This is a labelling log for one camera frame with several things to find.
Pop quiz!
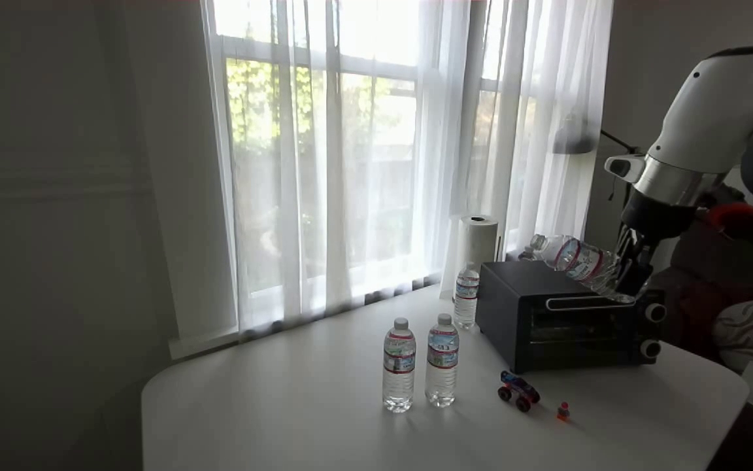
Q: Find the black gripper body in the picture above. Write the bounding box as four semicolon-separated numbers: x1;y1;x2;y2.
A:
620;185;697;250

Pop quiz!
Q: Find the clear water bottle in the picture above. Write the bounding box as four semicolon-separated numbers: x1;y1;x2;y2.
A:
533;232;616;288

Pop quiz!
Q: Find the full labelled water bottle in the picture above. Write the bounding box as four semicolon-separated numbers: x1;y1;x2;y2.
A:
382;313;417;419
453;263;483;331
423;311;462;411

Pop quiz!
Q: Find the dark red armchair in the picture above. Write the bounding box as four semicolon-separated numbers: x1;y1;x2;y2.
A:
651;206;753;471

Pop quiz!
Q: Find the black toaster oven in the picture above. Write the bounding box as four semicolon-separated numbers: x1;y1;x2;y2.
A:
472;256;670;377

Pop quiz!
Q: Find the white paper towel roll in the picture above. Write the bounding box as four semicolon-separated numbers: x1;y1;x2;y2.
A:
462;212;501;270

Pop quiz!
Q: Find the blue toy car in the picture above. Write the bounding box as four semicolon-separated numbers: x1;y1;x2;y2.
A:
496;368;543;415

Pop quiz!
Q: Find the white sheer curtain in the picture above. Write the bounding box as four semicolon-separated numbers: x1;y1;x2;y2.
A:
121;0;616;354

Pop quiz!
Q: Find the large glass window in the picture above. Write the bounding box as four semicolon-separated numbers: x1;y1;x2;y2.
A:
215;0;570;303

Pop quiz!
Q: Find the red black wrist mount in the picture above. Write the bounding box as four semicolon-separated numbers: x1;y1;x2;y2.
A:
710;202;753;245

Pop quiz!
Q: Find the black mounted camera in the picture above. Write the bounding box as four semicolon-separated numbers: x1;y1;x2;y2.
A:
552;110;651;159

